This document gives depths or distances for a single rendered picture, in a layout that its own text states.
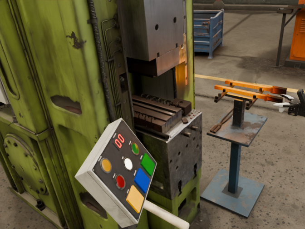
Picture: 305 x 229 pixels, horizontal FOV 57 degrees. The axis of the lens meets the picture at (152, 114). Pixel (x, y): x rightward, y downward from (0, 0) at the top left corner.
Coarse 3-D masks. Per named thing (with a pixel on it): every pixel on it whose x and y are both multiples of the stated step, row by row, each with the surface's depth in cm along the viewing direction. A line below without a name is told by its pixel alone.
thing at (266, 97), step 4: (216, 88) 200; (220, 88) 198; (224, 88) 196; (228, 88) 195; (232, 88) 194; (232, 92) 193; (236, 92) 191; (240, 92) 190; (244, 92) 188; (248, 92) 187; (252, 92) 187; (252, 96) 186; (256, 96) 184; (260, 96) 182; (264, 96) 181; (268, 96) 179; (272, 96) 179; (276, 96) 178; (264, 100) 181; (268, 100) 180; (272, 100) 179; (276, 100) 178; (280, 100) 176
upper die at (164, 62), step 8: (176, 48) 147; (160, 56) 138; (168, 56) 143; (176, 56) 149; (128, 64) 149; (136, 64) 145; (144, 64) 142; (152, 64) 138; (160, 64) 140; (168, 64) 145; (176, 64) 151; (144, 72) 144; (152, 72) 141; (160, 72) 141
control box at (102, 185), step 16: (112, 128) 118; (128, 128) 123; (96, 144) 112; (112, 144) 109; (128, 144) 118; (96, 160) 99; (112, 160) 106; (80, 176) 97; (96, 176) 96; (112, 176) 102; (128, 176) 110; (96, 192) 99; (112, 192) 99; (128, 192) 106; (112, 208) 102; (128, 208) 102; (128, 224) 105
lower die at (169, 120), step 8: (136, 96) 186; (136, 104) 175; (152, 104) 173; (160, 104) 174; (144, 112) 167; (152, 112) 166; (160, 112) 165; (176, 112) 164; (136, 120) 166; (144, 120) 162; (152, 120) 160; (160, 120) 160; (168, 120) 159; (176, 120) 166; (160, 128) 156; (168, 128) 161
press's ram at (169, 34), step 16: (128, 0) 124; (144, 0) 119; (160, 0) 127; (176, 0) 137; (128, 16) 128; (144, 16) 122; (160, 16) 130; (176, 16) 140; (128, 32) 132; (144, 32) 126; (160, 32) 133; (176, 32) 143; (128, 48) 137; (144, 48) 130; (160, 48) 136
